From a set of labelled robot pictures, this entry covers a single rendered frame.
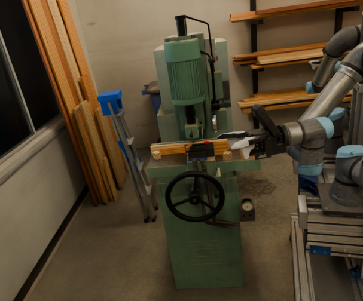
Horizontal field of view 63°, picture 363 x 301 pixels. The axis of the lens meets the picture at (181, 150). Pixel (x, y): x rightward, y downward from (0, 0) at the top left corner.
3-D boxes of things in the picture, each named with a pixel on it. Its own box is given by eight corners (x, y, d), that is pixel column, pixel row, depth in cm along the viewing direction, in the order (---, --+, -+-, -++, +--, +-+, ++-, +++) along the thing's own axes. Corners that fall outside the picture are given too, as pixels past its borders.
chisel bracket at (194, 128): (186, 141, 162) (184, 127, 159) (188, 132, 175) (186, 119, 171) (200, 140, 161) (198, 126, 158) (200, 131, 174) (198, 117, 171)
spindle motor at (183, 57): (170, 107, 151) (161, 44, 139) (174, 99, 167) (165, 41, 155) (204, 104, 149) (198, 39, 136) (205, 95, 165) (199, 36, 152)
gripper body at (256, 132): (253, 160, 91) (290, 153, 92) (250, 134, 88) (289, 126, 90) (244, 154, 98) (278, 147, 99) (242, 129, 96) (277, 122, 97)
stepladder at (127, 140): (140, 225, 263) (94, 98, 217) (143, 208, 286) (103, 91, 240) (157, 221, 262) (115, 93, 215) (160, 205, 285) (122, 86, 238)
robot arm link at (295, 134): (302, 123, 90) (289, 119, 98) (287, 126, 90) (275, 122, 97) (303, 147, 92) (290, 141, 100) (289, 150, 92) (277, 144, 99)
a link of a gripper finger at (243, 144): (241, 165, 84) (258, 155, 90) (238, 145, 82) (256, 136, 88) (232, 163, 86) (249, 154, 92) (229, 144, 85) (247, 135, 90)
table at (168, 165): (144, 187, 152) (142, 177, 149) (153, 160, 179) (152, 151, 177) (265, 178, 144) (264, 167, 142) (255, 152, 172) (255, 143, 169)
